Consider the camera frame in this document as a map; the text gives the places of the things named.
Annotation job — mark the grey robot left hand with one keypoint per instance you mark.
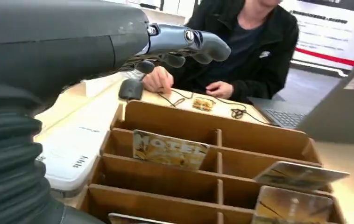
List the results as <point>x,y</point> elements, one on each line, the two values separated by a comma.
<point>56,40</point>

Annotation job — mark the golden hotel card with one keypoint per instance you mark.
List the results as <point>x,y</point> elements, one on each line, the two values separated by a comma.
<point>170,150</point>

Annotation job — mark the black computer mouse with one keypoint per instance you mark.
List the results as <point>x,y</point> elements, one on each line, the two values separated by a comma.
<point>130,89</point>

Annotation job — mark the person's right hand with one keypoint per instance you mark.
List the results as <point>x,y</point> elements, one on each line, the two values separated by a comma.
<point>158,80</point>

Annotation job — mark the person's hand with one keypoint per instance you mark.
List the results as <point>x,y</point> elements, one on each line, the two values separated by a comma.
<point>220,89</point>
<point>158,80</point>

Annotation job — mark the white card reader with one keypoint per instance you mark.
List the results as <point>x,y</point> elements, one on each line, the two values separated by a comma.
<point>68,154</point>

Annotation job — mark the person's left hand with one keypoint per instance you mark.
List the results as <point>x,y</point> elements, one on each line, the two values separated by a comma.
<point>220,89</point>

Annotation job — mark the wooden card box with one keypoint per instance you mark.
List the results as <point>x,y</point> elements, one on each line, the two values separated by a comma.
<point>164,188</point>

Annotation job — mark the person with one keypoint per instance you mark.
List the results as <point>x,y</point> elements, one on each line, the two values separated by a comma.
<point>248,46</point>

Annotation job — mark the grey laptop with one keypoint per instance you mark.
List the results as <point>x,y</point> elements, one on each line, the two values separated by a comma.
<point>338,114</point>

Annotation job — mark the white wall banner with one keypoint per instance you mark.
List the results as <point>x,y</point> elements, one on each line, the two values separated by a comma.
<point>328,34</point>

